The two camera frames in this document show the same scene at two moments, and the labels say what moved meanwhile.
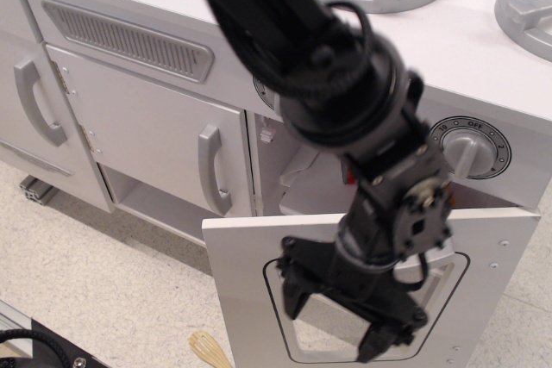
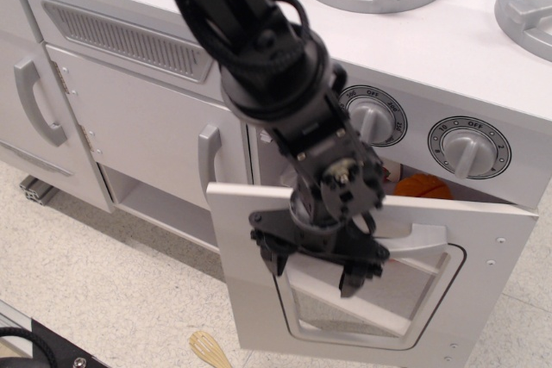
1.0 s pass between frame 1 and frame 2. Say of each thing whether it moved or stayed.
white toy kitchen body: stayed
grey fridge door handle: stayed
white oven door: moved
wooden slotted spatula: stayed
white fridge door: stayed
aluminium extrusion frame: stayed
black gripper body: moved
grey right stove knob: stayed
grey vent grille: stayed
